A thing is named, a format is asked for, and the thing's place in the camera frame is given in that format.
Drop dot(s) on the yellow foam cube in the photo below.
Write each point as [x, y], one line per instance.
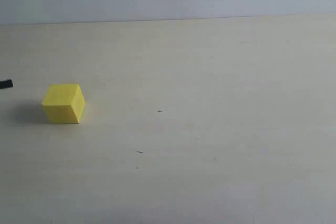
[64, 104]

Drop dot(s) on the black and white marker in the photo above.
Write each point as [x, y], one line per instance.
[5, 84]

